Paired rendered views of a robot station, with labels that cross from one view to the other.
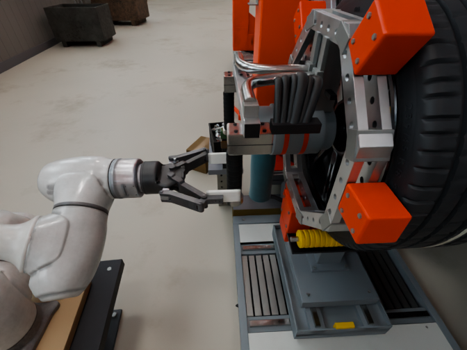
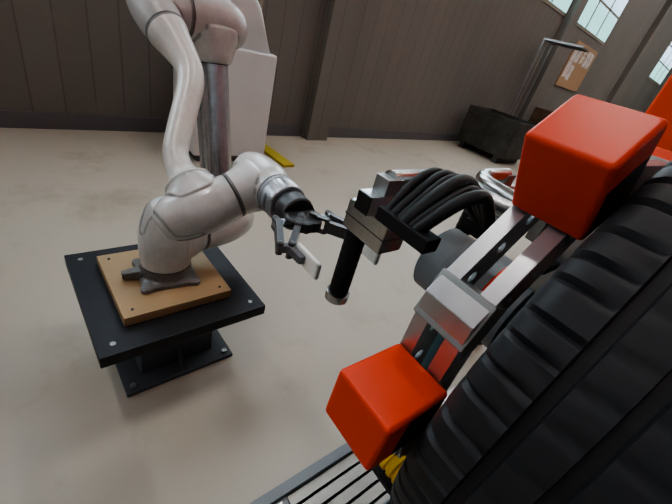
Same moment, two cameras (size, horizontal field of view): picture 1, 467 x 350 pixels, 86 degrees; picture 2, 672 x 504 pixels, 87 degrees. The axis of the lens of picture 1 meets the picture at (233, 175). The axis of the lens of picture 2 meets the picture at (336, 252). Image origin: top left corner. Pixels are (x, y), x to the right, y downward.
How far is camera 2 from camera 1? 0.38 m
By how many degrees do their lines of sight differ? 39
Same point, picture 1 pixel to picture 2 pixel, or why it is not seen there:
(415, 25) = (590, 143)
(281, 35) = not seen: hidden behind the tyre
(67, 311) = (195, 292)
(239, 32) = not seen: outside the picture
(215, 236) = not seen: hidden behind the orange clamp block
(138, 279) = (269, 351)
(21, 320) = (168, 260)
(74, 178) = (247, 166)
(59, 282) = (164, 210)
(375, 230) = (344, 404)
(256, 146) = (367, 232)
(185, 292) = (281, 405)
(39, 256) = (175, 187)
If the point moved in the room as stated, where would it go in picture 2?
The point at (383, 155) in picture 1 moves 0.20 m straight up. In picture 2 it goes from (455, 333) to (579, 125)
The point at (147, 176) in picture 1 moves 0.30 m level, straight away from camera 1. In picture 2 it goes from (284, 200) to (357, 175)
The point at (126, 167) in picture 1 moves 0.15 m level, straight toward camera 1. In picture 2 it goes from (281, 183) to (229, 202)
